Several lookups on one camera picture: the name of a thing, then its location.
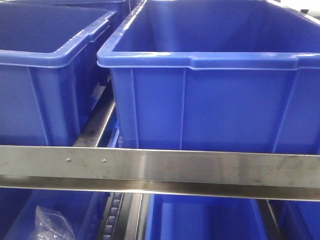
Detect blue bin lower right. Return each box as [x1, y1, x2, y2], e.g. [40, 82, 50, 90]
[269, 200, 320, 240]

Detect blue bin lower left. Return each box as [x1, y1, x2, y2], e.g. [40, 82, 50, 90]
[0, 188, 110, 240]

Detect blue plastic bin left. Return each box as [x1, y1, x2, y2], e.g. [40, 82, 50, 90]
[0, 0, 131, 146]

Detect stainless steel shelf rack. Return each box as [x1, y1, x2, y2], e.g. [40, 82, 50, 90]
[0, 99, 320, 240]

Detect clear plastic bag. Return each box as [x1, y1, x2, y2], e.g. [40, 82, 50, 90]
[29, 205, 76, 240]

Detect blue plastic bin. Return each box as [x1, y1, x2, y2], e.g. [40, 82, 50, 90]
[0, 0, 131, 146]
[97, 0, 320, 155]

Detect blue bin lower middle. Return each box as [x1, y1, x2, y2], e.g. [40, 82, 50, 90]
[145, 194, 268, 240]

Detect blue plastic bin right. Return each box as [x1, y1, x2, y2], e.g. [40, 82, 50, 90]
[97, 0, 320, 155]

